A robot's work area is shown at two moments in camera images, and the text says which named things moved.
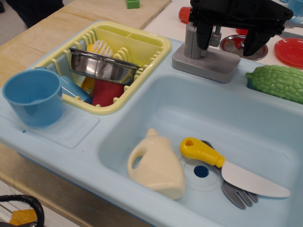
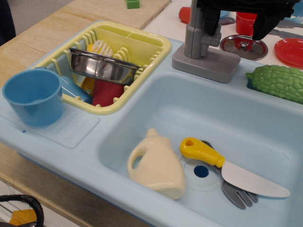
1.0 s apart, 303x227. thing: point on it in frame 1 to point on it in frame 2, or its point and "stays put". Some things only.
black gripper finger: (204, 32) to (211, 19)
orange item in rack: (88, 84) stays put
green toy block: (131, 4) stays put
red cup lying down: (184, 14) stays put
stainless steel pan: (97, 65) stays put
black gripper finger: (254, 39) to (265, 23)
